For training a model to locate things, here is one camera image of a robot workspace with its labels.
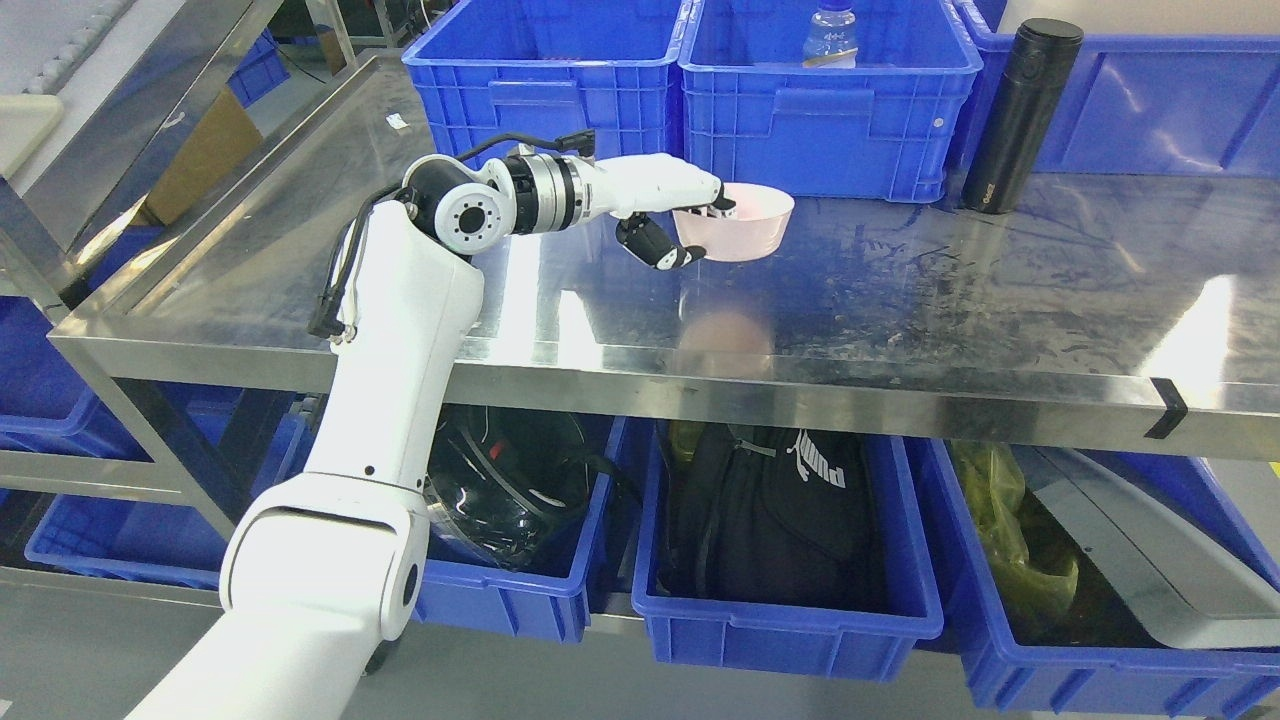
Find blue crate lower left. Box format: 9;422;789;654
24;401;314;591

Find grey flat device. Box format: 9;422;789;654
1011;445;1279;650

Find blue crate lower right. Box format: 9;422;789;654
905;437;1279;719

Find blue crate top left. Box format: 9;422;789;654
401;1;692;159

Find blue crate with bag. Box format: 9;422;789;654
631;421;945;682

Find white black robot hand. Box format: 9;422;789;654
570;152;737;272

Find clear water bottle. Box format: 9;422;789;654
803;1;859;69

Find black thermos bottle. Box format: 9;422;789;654
961;17;1085;215

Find black helmet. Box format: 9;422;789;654
424;404;620;571

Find black puma bag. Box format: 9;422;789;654
660;424;887;612

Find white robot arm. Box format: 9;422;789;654
131;131;595;719

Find black tape strip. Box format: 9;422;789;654
1144;377;1189;439

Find blue crate top right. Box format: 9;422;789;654
947;1;1279;179

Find blue crate top middle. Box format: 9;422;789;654
678;1;983;202

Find yellow plastic bag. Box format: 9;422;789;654
945;439;1080;644

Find cardboard box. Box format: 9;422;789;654
134;86;262;225

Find pink plastic bowl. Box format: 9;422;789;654
672;182;795;263

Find blue crate with helmet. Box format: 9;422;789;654
412;413;636;643

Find steel shelf table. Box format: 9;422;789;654
3;51;1277;510

